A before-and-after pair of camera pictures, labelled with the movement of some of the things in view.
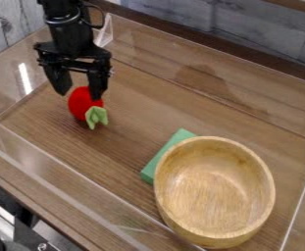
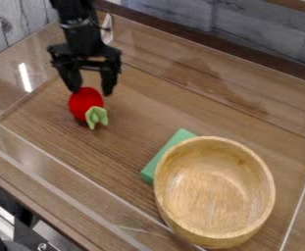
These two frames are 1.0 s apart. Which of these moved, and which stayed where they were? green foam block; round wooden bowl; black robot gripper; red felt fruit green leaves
Moved: black robot gripper
Stayed: red felt fruit green leaves; round wooden bowl; green foam block
